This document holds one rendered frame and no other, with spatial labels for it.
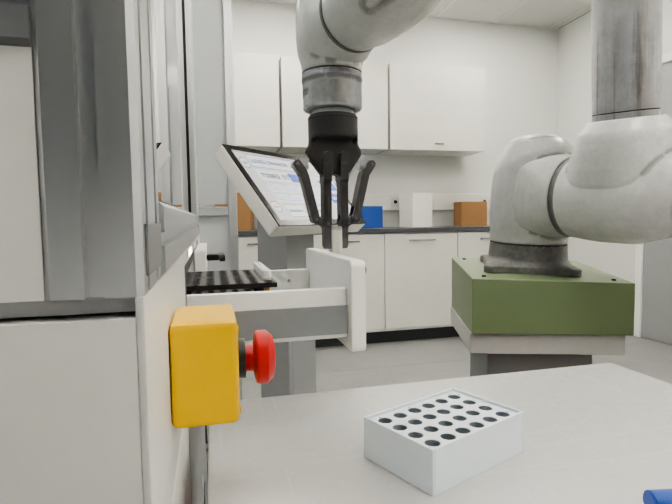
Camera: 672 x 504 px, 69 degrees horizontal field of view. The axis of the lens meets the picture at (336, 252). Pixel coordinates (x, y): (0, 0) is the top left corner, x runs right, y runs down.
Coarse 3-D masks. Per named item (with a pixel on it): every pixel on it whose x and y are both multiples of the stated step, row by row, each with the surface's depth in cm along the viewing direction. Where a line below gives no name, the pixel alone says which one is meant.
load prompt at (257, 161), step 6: (246, 156) 146; (252, 156) 149; (258, 156) 152; (252, 162) 146; (258, 162) 149; (264, 162) 152; (270, 162) 155; (276, 162) 158; (282, 162) 161; (288, 162) 165; (270, 168) 152; (276, 168) 155; (282, 168) 158; (288, 168) 162
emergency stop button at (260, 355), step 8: (256, 336) 36; (264, 336) 36; (248, 344) 37; (256, 344) 36; (264, 344) 36; (272, 344) 36; (248, 352) 36; (256, 352) 36; (264, 352) 35; (272, 352) 36; (248, 360) 36; (256, 360) 36; (264, 360) 35; (272, 360) 36; (248, 368) 36; (256, 368) 36; (264, 368) 35; (272, 368) 36; (256, 376) 36; (264, 376) 36; (272, 376) 36
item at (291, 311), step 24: (288, 288) 82; (336, 288) 60; (240, 312) 57; (264, 312) 57; (288, 312) 58; (312, 312) 59; (336, 312) 59; (240, 336) 57; (288, 336) 58; (312, 336) 59; (336, 336) 60
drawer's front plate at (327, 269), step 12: (312, 252) 80; (324, 252) 74; (312, 264) 80; (324, 264) 72; (336, 264) 65; (348, 264) 59; (360, 264) 58; (312, 276) 81; (324, 276) 72; (336, 276) 65; (348, 276) 59; (360, 276) 58; (312, 288) 81; (348, 288) 59; (360, 288) 58; (348, 300) 60; (360, 300) 58; (348, 312) 60; (360, 312) 58; (348, 324) 60; (360, 324) 59; (348, 336) 60; (360, 336) 59; (348, 348) 60; (360, 348) 59
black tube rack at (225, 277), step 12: (192, 276) 69; (204, 276) 69; (216, 276) 69; (228, 276) 69; (240, 276) 69; (252, 276) 69; (192, 288) 59; (204, 288) 59; (216, 288) 60; (228, 288) 60; (240, 288) 60; (252, 288) 76
